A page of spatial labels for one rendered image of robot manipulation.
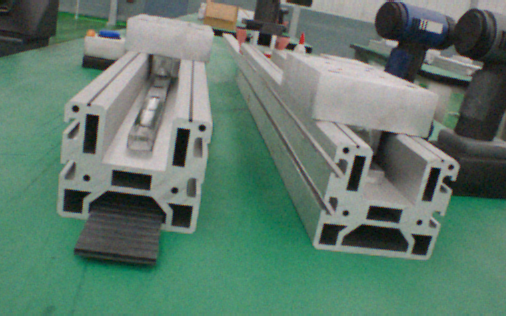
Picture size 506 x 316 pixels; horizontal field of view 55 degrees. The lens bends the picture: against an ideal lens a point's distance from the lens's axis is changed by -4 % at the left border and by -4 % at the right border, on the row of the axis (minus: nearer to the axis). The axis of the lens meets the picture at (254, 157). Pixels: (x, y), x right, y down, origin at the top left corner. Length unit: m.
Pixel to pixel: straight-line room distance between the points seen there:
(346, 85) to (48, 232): 0.26
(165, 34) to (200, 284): 0.41
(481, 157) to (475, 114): 0.05
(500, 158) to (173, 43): 0.43
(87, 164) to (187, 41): 0.33
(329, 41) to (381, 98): 11.87
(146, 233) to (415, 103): 0.25
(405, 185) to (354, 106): 0.08
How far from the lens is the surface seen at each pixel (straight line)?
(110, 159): 0.37
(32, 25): 1.34
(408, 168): 0.42
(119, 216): 0.36
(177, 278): 0.32
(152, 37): 0.66
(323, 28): 12.26
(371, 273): 0.38
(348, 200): 0.38
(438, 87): 3.49
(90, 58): 1.00
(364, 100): 0.44
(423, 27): 0.80
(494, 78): 0.65
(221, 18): 3.25
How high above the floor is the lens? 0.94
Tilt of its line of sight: 16 degrees down
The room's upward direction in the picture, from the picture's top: 11 degrees clockwise
